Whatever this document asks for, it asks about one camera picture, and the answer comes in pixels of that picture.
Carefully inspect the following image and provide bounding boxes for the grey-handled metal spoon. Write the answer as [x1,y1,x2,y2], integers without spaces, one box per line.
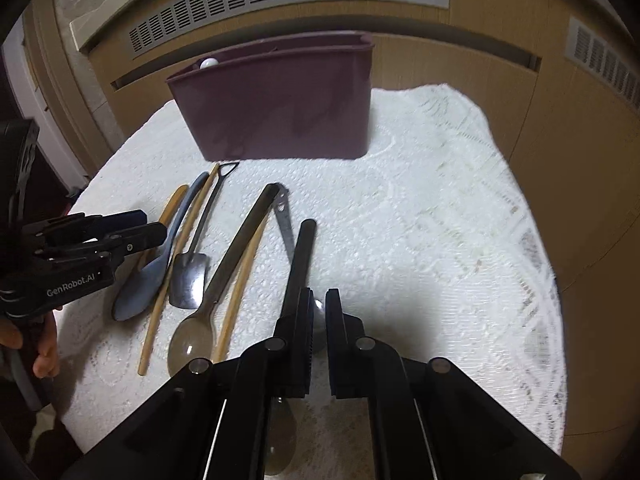
[167,182,280,377]

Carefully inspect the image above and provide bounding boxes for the small metal spatula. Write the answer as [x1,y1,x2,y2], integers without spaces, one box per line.
[169,162,240,310]

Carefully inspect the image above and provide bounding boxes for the white plastic spoon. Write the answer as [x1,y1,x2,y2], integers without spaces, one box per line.
[200,58,219,70]

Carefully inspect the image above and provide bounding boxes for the left hand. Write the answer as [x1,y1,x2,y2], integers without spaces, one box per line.
[1,301,61,378]

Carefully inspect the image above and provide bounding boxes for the small grey ventilation grille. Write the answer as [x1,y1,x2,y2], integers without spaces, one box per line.
[564,16,639,113]

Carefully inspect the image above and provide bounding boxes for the white lace tablecloth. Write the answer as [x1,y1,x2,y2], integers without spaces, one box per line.
[54,84,567,479]

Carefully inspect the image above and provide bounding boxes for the long wooden chopstick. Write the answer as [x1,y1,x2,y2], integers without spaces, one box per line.
[137,162,220,376]

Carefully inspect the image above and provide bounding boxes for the purple utensil holder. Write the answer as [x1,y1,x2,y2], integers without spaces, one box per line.
[167,30,374,162]

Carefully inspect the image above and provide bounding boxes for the wooden stick utensil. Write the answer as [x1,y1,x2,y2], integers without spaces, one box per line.
[212,218,267,363]

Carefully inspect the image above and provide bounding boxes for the steel utensil with holes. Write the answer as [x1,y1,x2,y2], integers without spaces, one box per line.
[273,183,295,263]

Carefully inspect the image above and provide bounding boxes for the blue-grey plastic spoon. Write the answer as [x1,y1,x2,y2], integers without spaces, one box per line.
[112,172,209,322]

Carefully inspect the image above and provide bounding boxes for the black-handled metal spoon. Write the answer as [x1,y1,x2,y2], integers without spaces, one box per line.
[265,219,317,476]

